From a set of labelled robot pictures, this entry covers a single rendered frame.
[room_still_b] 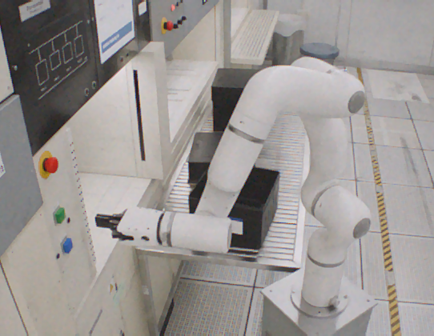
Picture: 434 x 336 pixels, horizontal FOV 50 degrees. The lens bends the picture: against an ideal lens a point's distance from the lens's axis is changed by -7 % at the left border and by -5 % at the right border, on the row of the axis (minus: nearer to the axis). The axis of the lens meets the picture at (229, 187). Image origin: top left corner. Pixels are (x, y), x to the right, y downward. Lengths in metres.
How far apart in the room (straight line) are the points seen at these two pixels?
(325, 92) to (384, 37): 4.89
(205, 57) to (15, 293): 2.39
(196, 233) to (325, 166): 0.37
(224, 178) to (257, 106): 0.17
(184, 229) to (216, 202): 0.13
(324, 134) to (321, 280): 0.50
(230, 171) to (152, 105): 0.82
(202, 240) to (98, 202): 0.84
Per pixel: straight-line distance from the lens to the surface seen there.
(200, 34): 3.23
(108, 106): 1.90
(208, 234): 1.11
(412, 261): 3.06
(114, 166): 2.02
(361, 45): 5.94
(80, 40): 1.33
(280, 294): 1.63
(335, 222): 1.32
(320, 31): 5.88
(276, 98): 1.03
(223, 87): 2.45
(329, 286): 1.52
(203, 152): 2.16
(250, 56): 3.45
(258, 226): 1.72
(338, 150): 1.22
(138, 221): 1.17
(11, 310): 1.24
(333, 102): 1.07
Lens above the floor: 1.93
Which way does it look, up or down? 34 degrees down
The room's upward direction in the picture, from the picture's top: straight up
